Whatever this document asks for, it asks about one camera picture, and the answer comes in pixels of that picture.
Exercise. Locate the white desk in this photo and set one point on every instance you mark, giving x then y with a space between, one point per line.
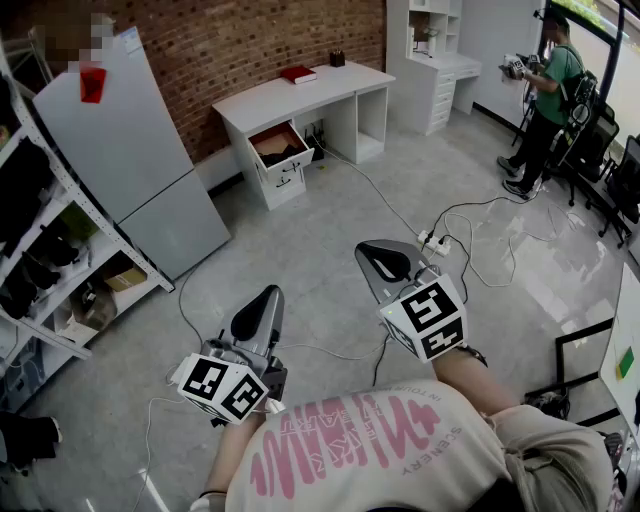
300 95

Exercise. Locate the large black bag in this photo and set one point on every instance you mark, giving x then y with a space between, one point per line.
25 190

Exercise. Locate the person's cream printed t-shirt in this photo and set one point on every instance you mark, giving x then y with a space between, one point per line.
450 475

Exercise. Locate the white side table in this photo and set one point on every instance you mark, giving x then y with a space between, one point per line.
627 320

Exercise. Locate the black metal table frame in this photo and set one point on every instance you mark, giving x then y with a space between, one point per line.
585 330

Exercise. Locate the white drawer with brown inside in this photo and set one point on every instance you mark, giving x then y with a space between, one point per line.
272 137

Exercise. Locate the green block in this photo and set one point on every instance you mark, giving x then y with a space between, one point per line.
626 363

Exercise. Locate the black framed window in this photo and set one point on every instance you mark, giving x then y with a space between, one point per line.
595 50

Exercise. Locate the clear plastic bag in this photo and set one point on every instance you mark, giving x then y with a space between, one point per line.
95 307

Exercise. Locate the black office chair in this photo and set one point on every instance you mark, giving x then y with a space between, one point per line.
602 145
625 190

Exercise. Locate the red hardcover book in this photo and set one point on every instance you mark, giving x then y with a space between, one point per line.
298 75

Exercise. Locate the black pen holder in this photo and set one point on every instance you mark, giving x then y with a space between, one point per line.
337 59

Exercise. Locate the brown cardboard box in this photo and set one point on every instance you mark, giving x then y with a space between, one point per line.
125 277

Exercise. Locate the person's right forearm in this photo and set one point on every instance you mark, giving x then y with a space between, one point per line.
465 380

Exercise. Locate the white bookcase cabinet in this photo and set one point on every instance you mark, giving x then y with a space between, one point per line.
425 90

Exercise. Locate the white metal shelf rack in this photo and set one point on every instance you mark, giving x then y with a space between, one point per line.
102 240

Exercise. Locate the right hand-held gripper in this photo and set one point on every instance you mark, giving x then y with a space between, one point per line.
430 315

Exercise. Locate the white blue fridge label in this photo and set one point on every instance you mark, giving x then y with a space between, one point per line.
131 40

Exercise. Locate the black object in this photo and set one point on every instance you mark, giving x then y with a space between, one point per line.
280 156

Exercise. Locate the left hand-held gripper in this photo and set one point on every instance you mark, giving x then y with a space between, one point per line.
225 385

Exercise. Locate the person's left forearm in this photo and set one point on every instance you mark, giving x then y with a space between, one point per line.
225 450

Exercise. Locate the red paper pocket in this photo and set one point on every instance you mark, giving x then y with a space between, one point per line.
93 86

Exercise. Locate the green shelf item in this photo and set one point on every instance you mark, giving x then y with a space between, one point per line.
77 222

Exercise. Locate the white power strip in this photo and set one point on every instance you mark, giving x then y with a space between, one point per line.
435 244

